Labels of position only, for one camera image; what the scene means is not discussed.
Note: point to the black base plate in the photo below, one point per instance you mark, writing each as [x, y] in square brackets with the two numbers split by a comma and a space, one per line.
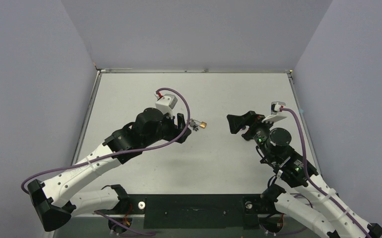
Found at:
[196, 211]

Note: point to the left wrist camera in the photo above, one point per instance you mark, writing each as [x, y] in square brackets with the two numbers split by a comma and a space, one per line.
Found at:
[165, 104]

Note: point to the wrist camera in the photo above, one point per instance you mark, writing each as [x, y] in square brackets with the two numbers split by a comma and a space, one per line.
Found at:
[275, 113]
[165, 104]

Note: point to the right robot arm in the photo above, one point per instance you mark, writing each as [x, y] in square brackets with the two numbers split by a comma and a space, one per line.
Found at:
[299, 190]

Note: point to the brass padlock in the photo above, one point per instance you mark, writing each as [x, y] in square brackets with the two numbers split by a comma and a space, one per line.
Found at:
[201, 123]

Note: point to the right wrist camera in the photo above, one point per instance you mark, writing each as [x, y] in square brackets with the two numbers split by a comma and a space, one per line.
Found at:
[275, 113]

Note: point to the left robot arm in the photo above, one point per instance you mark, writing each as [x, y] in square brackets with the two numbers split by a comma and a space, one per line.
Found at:
[56, 200]

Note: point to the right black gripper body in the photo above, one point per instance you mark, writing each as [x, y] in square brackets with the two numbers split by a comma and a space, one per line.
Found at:
[251, 121]

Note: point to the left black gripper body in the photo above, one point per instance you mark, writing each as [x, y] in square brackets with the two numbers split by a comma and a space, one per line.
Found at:
[169, 132]

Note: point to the black key bunch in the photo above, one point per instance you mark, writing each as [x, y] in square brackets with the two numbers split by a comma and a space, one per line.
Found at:
[194, 125]

